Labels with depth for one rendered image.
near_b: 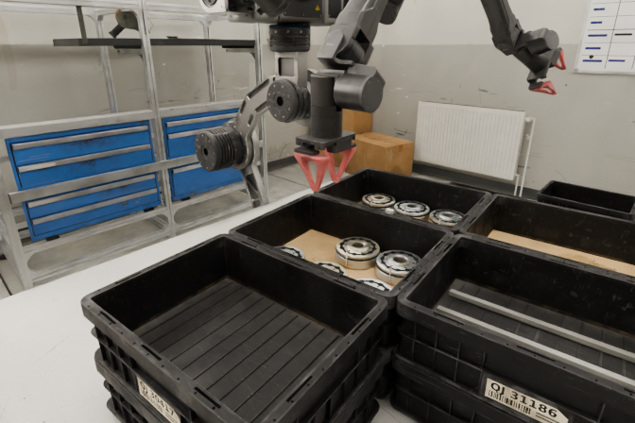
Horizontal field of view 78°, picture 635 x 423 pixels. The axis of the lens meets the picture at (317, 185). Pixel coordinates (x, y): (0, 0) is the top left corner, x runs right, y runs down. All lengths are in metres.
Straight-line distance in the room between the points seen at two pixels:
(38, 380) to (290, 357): 0.52
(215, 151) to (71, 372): 0.98
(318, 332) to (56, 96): 2.88
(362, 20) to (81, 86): 2.85
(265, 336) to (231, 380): 0.10
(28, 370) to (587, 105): 3.69
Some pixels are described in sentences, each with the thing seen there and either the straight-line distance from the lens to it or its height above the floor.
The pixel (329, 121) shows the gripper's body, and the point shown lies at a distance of 0.68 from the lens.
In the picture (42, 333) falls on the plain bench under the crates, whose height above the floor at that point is 0.70.
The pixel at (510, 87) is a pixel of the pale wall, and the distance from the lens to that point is 3.93.
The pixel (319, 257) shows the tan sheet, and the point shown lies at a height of 0.83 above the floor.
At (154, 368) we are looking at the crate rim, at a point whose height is 0.92.
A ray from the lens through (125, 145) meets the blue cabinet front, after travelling 2.60.
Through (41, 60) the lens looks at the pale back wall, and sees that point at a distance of 3.32.
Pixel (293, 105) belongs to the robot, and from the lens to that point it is 1.29.
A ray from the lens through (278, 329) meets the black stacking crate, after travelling 0.75.
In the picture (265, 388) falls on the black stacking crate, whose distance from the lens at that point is 0.66.
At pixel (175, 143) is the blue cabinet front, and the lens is 2.73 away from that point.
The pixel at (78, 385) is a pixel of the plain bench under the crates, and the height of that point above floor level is 0.70.
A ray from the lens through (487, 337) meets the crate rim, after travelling 0.62.
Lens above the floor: 1.31
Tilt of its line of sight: 20 degrees down
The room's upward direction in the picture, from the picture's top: straight up
